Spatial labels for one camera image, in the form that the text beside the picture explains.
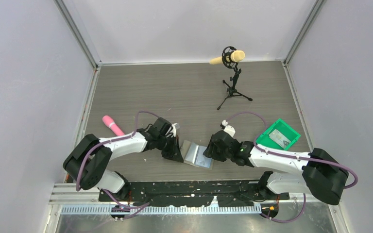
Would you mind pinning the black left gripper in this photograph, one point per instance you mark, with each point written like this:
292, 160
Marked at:
174, 153

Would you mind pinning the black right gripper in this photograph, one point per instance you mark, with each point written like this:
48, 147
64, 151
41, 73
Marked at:
211, 152

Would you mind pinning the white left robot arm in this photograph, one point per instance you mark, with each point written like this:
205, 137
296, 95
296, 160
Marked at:
87, 163

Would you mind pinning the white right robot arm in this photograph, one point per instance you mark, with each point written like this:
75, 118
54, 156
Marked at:
315, 173

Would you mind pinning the card inside green bin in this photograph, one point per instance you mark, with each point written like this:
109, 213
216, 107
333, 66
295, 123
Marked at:
277, 137

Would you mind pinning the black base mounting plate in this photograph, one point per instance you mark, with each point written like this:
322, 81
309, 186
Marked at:
228, 193

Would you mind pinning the green plastic bin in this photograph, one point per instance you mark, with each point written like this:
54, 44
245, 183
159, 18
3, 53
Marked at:
284, 128

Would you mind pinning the pink cylindrical toy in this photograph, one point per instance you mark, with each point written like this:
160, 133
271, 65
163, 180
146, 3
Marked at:
110, 123

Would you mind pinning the black tripod microphone stand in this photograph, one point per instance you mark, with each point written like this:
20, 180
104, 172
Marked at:
231, 89

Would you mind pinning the yellow foam microphone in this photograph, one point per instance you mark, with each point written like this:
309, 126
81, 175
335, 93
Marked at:
229, 58

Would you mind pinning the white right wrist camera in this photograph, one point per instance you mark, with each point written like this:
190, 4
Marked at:
229, 129

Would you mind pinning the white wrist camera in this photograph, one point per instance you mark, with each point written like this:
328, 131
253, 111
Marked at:
229, 129
174, 128

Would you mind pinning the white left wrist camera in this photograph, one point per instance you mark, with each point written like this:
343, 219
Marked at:
174, 128

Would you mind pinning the aluminium frame rail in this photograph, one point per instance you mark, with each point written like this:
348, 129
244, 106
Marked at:
87, 202

